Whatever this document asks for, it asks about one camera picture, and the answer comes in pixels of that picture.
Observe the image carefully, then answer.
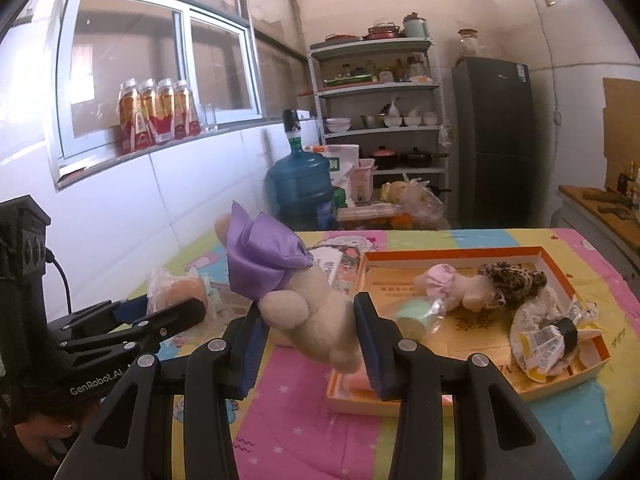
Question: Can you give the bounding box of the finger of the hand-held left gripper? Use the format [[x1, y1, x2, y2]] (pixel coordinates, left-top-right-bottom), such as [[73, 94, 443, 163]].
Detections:
[[55, 296, 208, 361], [47, 296, 151, 342]]

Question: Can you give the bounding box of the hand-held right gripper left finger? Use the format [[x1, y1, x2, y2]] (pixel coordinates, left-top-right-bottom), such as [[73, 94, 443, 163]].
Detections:
[[52, 305, 273, 480]]

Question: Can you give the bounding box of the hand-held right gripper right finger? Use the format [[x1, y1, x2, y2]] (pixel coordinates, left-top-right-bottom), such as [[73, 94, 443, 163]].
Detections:
[[352, 291, 576, 480]]

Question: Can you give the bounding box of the orange sponge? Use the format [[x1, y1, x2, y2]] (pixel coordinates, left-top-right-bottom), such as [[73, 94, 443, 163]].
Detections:
[[146, 266, 210, 318]]

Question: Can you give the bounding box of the green packet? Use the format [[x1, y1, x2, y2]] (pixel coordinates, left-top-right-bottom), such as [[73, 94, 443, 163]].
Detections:
[[392, 297, 446, 338]]

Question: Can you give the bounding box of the teddy bear with purple bow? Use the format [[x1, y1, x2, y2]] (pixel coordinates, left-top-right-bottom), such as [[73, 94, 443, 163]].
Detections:
[[214, 200, 368, 376]]

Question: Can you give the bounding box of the orange rimmed cardboard box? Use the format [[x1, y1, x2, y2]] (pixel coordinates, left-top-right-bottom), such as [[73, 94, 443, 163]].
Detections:
[[325, 246, 612, 417]]

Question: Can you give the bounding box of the teddy bear with pink dress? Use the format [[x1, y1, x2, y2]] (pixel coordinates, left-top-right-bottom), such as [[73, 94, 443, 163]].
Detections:
[[414, 262, 493, 313]]

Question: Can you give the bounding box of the leopard print plush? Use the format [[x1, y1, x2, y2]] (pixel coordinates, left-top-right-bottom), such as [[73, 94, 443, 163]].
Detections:
[[477, 261, 548, 306]]

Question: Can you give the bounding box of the white plush packet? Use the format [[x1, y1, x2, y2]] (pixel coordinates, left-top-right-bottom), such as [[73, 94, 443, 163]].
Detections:
[[509, 287, 601, 385]]

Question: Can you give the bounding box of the person's left hand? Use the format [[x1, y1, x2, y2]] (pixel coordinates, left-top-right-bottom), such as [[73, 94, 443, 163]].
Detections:
[[12, 402, 98, 466]]

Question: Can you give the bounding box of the printed blanket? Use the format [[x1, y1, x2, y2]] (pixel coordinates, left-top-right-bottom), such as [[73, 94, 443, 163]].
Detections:
[[127, 227, 640, 480]]

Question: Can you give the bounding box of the floral printed pack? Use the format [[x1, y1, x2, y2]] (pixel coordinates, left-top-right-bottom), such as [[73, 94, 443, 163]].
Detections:
[[307, 247, 362, 295]]

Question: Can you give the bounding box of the clear food container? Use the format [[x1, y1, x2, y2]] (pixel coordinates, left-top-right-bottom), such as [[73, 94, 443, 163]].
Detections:
[[337, 204, 401, 231]]

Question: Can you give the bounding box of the plastic bag with food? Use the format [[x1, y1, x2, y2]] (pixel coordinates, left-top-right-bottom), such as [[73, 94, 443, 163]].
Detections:
[[380, 174, 446, 231]]

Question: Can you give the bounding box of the pink plastic bin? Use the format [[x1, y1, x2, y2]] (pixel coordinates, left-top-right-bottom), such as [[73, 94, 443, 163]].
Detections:
[[349, 158, 376, 203]]

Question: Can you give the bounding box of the blue water jug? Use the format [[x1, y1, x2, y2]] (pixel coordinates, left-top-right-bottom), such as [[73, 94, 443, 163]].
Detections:
[[265, 147, 335, 232]]

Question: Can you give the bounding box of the red lidded pot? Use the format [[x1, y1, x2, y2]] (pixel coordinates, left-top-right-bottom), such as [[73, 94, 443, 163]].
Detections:
[[371, 146, 399, 171]]

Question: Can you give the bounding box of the white sack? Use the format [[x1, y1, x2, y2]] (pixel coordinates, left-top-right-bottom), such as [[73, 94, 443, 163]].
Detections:
[[320, 144, 361, 196]]

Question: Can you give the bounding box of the black cooking pot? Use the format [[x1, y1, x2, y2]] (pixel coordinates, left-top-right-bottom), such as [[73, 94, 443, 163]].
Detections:
[[402, 147, 449, 168]]

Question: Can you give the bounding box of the water jug pump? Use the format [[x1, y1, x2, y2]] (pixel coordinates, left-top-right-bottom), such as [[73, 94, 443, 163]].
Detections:
[[282, 109, 303, 150]]

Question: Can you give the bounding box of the dark refrigerator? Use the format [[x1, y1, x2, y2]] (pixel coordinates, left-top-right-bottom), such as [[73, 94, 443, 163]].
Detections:
[[451, 57, 537, 228]]

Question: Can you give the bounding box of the kitchen counter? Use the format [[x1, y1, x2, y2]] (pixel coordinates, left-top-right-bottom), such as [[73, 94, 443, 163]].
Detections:
[[557, 185, 640, 281]]

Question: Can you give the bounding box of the metal shelf rack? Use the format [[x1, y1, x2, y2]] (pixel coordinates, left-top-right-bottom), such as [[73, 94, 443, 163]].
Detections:
[[306, 37, 448, 211]]

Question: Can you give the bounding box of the green tray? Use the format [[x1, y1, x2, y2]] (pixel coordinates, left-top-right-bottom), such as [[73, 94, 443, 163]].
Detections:
[[322, 74, 375, 87]]

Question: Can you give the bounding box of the red rimmed pot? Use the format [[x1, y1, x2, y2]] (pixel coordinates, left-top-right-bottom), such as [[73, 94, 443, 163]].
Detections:
[[367, 21, 402, 41]]

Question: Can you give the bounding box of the glass jar with red lid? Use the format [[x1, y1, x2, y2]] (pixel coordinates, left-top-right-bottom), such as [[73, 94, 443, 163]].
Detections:
[[457, 28, 482, 58]]

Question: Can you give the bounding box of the pale green enamel jar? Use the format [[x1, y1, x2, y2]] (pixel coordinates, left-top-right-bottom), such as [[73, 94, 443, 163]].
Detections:
[[402, 11, 430, 38]]

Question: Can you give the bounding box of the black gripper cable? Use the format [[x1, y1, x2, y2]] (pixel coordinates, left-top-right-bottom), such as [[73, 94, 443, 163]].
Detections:
[[45, 250, 73, 321]]

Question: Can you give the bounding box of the sliding window frame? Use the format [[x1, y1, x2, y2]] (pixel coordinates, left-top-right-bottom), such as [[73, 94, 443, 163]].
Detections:
[[50, 0, 311, 191]]

